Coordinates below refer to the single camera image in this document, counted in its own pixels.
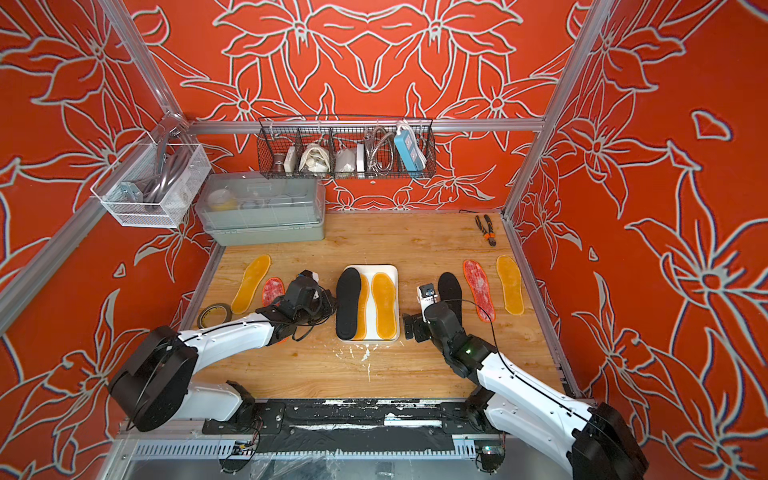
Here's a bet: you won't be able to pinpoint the black insole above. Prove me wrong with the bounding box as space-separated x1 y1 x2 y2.
438 272 463 325
336 267 362 340

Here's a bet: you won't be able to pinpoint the orange black pliers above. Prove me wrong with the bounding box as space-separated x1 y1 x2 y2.
475 214 497 247

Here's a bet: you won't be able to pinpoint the white plastic storage tray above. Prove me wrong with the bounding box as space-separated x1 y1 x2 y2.
342 265 400 343

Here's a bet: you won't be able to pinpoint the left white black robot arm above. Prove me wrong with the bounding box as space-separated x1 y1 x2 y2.
108 270 337 432

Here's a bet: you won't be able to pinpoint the clear plastic wall bin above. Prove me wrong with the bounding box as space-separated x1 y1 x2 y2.
91 133 212 229

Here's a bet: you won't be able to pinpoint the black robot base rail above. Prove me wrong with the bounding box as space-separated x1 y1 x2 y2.
202 399 504 454

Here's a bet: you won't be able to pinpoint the black wire wall basket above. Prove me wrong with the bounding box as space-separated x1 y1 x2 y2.
256 115 437 180

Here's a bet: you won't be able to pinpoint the brown tape roll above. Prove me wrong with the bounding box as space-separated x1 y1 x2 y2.
196 303 233 329

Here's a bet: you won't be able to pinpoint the yellow insole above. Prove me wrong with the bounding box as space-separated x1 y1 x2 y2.
372 273 397 341
353 274 369 341
230 255 272 314
496 255 525 315

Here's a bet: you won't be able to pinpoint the grey green lidded storage box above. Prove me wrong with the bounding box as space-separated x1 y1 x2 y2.
195 172 325 247

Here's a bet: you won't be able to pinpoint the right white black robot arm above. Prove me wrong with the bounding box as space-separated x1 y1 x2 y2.
403 301 649 479

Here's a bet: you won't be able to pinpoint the blue white power strip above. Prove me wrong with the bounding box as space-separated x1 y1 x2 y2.
394 121 427 178

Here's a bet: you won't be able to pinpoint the red insole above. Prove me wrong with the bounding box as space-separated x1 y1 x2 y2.
262 277 285 307
462 260 496 323

